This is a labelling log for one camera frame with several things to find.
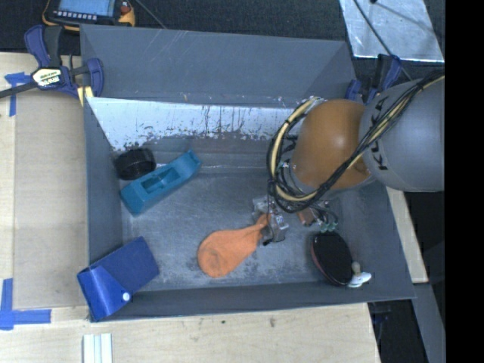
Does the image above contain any teal tape dispenser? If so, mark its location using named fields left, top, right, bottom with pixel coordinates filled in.
left=119, top=149, right=203, bottom=217

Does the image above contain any blue plastic scoop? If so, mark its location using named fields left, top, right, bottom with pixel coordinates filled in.
left=76, top=235, right=160, bottom=323

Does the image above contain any orange balloon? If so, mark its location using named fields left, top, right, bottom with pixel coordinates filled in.
left=196, top=213, right=270, bottom=279

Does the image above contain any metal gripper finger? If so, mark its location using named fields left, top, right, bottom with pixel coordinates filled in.
left=262, top=212, right=290, bottom=244
left=252, top=197, right=272, bottom=222

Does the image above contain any pale wood board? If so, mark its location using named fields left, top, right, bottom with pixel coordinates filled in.
left=13, top=88, right=92, bottom=312

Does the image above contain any black ribbed ring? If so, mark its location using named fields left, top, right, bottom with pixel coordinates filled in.
left=113, top=147, right=157, bottom=182

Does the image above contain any grey metal bin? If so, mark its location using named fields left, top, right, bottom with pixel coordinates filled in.
left=77, top=23, right=417, bottom=323

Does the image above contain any black oval brush white handle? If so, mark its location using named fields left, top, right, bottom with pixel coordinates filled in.
left=309, top=231, right=374, bottom=289

